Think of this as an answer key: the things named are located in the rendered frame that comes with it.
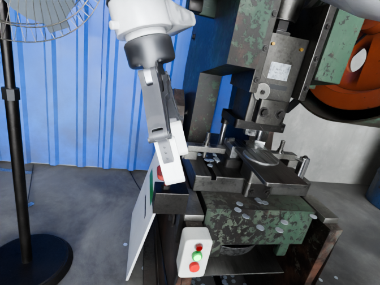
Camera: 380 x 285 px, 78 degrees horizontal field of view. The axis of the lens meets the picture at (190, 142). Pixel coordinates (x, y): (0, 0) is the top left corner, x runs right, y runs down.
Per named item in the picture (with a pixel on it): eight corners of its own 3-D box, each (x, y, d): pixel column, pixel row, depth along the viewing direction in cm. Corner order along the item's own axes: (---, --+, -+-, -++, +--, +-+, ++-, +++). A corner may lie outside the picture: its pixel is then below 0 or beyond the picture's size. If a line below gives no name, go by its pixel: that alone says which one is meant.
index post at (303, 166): (302, 181, 86) (311, 158, 83) (296, 180, 86) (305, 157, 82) (298, 177, 89) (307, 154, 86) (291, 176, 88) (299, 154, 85)
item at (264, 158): (294, 221, 71) (310, 184, 66) (253, 221, 68) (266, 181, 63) (258, 179, 94) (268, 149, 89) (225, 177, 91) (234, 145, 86)
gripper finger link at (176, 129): (165, 124, 46) (165, 123, 47) (173, 156, 47) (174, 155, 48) (180, 120, 46) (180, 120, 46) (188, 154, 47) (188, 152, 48)
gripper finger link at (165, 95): (168, 78, 37) (166, 72, 36) (177, 139, 32) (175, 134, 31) (145, 83, 37) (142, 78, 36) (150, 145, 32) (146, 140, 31)
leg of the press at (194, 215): (174, 366, 86) (230, 139, 54) (142, 370, 83) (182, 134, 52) (159, 208, 169) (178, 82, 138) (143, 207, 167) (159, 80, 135)
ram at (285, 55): (289, 129, 79) (322, 34, 68) (249, 124, 75) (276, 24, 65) (265, 115, 94) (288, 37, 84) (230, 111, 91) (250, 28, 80)
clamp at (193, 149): (224, 162, 90) (230, 137, 87) (181, 158, 86) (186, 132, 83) (219, 155, 96) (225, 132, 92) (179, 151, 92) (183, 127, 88)
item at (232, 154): (265, 160, 91) (268, 150, 89) (229, 157, 88) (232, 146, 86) (255, 151, 99) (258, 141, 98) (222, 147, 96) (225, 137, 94)
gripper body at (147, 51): (130, 48, 40) (145, 101, 43) (114, 39, 32) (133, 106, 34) (172, 38, 40) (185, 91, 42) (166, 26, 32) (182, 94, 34)
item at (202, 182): (306, 196, 88) (312, 182, 86) (192, 190, 78) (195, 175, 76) (268, 160, 116) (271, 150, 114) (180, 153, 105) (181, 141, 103)
